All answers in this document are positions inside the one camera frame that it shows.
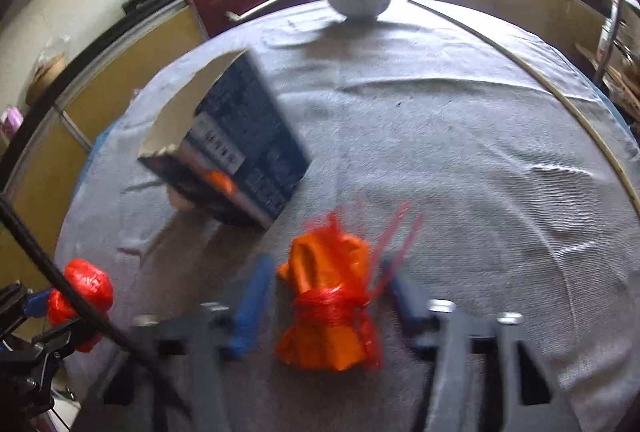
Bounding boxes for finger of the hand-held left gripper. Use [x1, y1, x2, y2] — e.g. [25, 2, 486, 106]
[30, 317, 86, 365]
[0, 283, 53, 328]

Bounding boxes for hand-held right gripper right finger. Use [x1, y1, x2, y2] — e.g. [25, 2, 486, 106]
[382, 259, 583, 432]

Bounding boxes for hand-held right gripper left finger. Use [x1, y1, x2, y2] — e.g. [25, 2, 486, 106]
[100, 256, 277, 432]

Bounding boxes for red plastic bag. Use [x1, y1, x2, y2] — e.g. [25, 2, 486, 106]
[47, 258, 115, 353]

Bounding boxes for orange net bag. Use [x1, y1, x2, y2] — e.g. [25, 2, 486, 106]
[274, 199, 426, 374]

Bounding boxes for grey tablecloth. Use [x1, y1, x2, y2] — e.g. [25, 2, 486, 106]
[52, 0, 640, 432]

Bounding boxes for dark blue carton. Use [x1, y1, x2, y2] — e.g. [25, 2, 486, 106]
[137, 48, 312, 231]

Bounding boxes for pink cup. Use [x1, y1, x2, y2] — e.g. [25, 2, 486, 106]
[0, 106, 26, 145]

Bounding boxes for brown clay pot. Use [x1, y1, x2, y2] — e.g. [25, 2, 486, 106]
[25, 52, 69, 108]

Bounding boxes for yellow base cabinets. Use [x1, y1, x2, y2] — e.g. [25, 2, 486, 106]
[0, 0, 608, 273]

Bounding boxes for long wooden stick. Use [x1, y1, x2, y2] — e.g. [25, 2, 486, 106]
[406, 0, 640, 216]

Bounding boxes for metal storage rack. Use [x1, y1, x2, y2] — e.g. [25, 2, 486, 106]
[575, 0, 640, 125]

